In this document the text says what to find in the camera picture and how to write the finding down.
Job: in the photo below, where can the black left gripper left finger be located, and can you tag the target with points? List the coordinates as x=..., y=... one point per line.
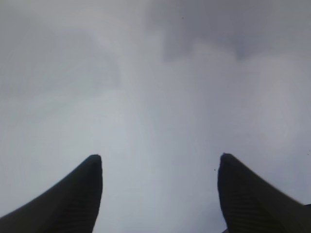
x=70, y=206

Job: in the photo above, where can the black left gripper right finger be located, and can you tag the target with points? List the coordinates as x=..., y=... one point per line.
x=250, y=204

